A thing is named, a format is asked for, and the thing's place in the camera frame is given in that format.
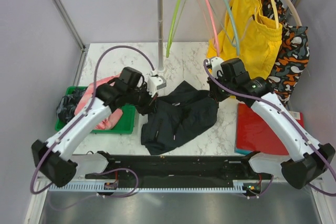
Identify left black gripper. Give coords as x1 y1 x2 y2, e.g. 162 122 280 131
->
126 83 158 116

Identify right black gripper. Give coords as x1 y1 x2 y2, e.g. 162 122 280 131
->
207 71 236 103

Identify dark navy shorts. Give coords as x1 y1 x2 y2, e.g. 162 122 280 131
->
141 81 218 155

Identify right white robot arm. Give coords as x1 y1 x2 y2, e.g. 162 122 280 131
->
203 57 335 189

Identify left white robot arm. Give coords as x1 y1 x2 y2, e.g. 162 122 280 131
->
31 67 166 187

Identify yellow shorts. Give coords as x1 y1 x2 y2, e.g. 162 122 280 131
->
206 0 282 80

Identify green hanger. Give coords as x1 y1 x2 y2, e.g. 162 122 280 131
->
166 0 186 58

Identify camouflage patterned shorts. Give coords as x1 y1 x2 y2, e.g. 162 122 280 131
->
267 0 310 105

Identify pink hanger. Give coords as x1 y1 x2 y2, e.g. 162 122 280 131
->
197 0 220 57

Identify beige hanger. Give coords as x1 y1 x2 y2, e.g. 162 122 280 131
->
284 0 302 26

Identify pink garment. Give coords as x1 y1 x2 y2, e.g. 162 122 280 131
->
74 74 123 130

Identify dark patterned garment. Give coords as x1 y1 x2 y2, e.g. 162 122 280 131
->
56 87 86 124

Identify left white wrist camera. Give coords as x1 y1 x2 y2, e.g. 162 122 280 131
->
147 70 166 97

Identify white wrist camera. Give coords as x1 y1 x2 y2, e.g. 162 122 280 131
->
147 70 166 97
205 57 224 78

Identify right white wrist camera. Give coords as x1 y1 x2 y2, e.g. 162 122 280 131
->
205 57 224 78

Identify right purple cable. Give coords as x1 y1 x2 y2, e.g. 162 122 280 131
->
203 58 336 200

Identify white cable duct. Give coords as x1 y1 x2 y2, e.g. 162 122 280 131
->
49 180 246 194

